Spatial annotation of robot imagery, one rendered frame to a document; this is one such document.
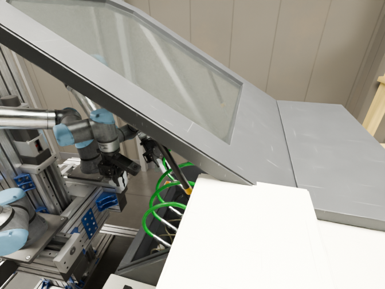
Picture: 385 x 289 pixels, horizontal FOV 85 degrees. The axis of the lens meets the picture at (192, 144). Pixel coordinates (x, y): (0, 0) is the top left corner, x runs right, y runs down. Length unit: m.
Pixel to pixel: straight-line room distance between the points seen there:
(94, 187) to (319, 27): 2.24
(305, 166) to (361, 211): 0.16
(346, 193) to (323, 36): 1.96
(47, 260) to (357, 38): 2.68
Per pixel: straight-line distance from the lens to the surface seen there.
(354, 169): 0.69
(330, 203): 0.55
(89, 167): 1.42
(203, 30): 2.32
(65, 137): 0.80
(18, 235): 0.96
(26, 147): 1.22
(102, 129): 0.80
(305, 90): 2.49
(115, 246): 2.07
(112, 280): 1.01
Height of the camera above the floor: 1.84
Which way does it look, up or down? 31 degrees down
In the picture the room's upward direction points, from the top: 1 degrees counter-clockwise
